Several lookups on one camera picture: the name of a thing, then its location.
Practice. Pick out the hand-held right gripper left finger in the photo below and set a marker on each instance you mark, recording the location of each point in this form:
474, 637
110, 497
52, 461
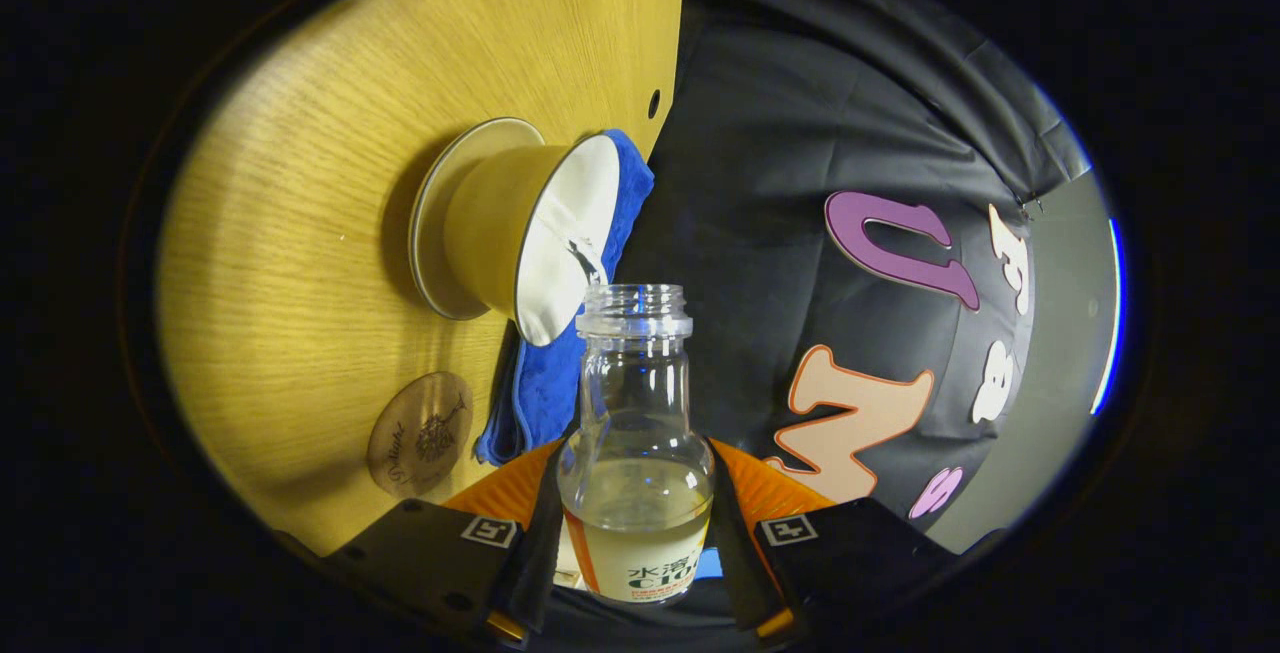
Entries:
535, 563

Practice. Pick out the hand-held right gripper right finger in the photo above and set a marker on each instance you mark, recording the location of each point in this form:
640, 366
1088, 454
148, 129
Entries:
735, 573

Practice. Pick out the clear plastic water bottle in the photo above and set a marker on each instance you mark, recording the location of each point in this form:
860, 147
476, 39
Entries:
635, 513

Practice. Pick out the round cork coaster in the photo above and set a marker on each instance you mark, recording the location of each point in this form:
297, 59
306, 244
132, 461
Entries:
420, 433

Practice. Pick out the beige ceramic teacup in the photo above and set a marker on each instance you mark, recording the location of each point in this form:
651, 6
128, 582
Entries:
500, 223

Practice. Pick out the blue folded towel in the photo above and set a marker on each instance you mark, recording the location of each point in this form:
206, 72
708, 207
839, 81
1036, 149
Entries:
545, 393

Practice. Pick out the beige ceramic saucer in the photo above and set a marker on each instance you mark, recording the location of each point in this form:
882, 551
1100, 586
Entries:
430, 233

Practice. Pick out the black backdrop cloth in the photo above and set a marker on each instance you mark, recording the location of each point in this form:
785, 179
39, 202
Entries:
780, 113

